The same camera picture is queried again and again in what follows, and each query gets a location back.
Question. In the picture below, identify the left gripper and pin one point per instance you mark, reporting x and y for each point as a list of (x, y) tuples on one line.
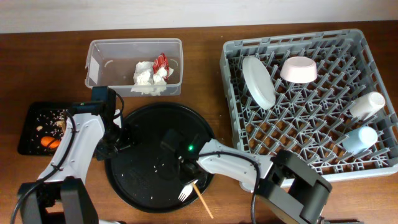
[(104, 149)]

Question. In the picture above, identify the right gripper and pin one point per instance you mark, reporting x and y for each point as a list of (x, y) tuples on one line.
[(191, 179)]

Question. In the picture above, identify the white plastic fork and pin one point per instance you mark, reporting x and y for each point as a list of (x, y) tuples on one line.
[(186, 191)]

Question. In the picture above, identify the rice pile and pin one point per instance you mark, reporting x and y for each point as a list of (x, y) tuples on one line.
[(48, 114)]

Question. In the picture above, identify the white napkin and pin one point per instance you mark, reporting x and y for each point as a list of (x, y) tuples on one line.
[(149, 81)]

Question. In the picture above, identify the orange carrot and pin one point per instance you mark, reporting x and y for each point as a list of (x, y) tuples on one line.
[(49, 142)]

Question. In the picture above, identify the wrapper with red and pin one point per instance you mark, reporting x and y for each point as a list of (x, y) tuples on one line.
[(161, 63)]

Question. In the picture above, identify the grey plate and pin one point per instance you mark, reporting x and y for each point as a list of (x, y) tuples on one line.
[(259, 82)]

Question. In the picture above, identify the pink bowl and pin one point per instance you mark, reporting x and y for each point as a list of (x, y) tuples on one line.
[(299, 70)]

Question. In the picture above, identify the light blue cup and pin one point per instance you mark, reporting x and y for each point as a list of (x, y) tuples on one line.
[(360, 140)]

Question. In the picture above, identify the white cup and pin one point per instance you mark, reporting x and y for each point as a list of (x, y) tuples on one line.
[(367, 105)]

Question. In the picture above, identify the food scraps pile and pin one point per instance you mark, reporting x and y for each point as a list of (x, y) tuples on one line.
[(51, 125)]

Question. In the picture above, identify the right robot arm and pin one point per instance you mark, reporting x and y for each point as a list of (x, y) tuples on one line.
[(285, 183)]

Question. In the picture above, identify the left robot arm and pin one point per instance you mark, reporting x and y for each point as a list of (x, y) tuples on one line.
[(93, 129)]

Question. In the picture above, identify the grey dishwasher rack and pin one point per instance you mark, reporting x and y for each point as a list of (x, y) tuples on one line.
[(312, 119)]

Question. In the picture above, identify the round black tray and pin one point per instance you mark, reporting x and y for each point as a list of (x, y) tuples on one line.
[(142, 175)]

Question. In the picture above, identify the wooden chopstick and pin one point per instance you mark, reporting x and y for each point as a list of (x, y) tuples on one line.
[(195, 188)]

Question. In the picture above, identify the black rectangular tray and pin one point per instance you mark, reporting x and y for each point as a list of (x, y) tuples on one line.
[(29, 144)]

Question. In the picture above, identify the clear plastic bin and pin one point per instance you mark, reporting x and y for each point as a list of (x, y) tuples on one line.
[(112, 63)]

